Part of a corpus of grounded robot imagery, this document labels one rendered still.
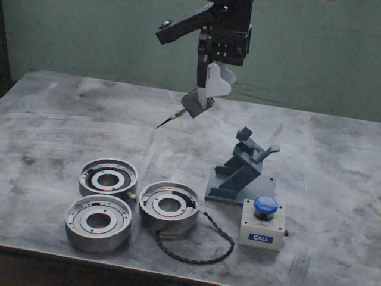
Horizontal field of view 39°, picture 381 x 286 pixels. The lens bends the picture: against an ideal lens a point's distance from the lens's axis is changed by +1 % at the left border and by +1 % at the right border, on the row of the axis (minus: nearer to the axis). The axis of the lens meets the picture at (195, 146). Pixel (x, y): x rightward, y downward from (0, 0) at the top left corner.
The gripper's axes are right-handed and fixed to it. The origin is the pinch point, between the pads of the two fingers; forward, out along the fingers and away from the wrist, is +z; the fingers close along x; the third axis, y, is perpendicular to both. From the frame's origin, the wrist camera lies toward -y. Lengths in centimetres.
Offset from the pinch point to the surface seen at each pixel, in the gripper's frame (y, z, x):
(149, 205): -4.3, 12.9, -18.5
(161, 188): -3.7, 12.5, -13.4
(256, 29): -6, 31, 145
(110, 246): -7.4, 14.2, -28.7
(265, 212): 15.2, 9.8, -18.3
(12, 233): -24.0, 15.4, -29.0
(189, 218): 3.1, 12.6, -20.3
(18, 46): -119, 52, 137
